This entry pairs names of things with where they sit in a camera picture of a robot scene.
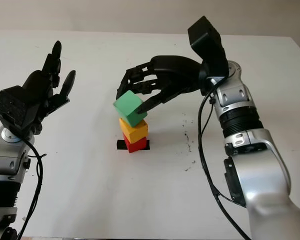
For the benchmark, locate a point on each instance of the yellow cube block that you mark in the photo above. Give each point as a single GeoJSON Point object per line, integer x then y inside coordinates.
{"type": "Point", "coordinates": [137, 132]}

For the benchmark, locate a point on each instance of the black tape strip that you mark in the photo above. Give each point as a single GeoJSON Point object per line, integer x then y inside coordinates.
{"type": "Point", "coordinates": [120, 145]}

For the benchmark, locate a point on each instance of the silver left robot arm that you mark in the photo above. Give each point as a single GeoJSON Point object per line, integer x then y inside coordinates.
{"type": "Point", "coordinates": [5, 162]}

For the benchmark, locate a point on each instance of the green cube block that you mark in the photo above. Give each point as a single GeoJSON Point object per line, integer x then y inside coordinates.
{"type": "Point", "coordinates": [128, 105]}

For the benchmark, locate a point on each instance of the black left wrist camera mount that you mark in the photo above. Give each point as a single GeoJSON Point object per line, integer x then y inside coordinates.
{"type": "Point", "coordinates": [15, 107]}

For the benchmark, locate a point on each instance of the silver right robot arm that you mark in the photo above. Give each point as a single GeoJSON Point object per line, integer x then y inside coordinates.
{"type": "Point", "coordinates": [260, 175]}

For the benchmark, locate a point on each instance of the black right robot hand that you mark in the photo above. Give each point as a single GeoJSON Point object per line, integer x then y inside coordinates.
{"type": "Point", "coordinates": [177, 72]}

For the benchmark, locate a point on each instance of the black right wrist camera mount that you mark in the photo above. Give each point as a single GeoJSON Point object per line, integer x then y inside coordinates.
{"type": "Point", "coordinates": [210, 47]}

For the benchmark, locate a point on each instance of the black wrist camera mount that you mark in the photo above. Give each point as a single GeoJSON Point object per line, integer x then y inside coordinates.
{"type": "Point", "coordinates": [15, 107]}
{"type": "Point", "coordinates": [210, 47]}

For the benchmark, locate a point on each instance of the red cube block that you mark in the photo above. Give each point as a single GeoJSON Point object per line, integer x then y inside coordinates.
{"type": "Point", "coordinates": [137, 146]}

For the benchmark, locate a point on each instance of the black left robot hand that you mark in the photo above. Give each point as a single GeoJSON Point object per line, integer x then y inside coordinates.
{"type": "Point", "coordinates": [40, 85]}

